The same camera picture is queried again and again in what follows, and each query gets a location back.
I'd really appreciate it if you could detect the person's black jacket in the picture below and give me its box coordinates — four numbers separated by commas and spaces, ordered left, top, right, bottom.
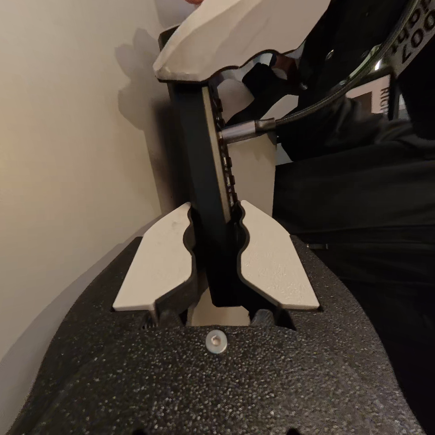
272, 92, 435, 435

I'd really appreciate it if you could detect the grey desk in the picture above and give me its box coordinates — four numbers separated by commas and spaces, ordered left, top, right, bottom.
0, 0, 277, 435

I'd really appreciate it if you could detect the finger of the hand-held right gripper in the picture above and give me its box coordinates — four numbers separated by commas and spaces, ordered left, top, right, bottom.
153, 0, 333, 85
225, 93, 300, 127

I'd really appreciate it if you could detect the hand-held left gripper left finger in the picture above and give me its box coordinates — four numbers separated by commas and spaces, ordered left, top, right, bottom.
112, 201, 199, 323

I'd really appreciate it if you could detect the black USB hub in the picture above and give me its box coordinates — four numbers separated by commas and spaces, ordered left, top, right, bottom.
158, 25, 246, 308

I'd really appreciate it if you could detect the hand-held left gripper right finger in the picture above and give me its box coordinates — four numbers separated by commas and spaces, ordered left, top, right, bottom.
234, 200, 322, 321

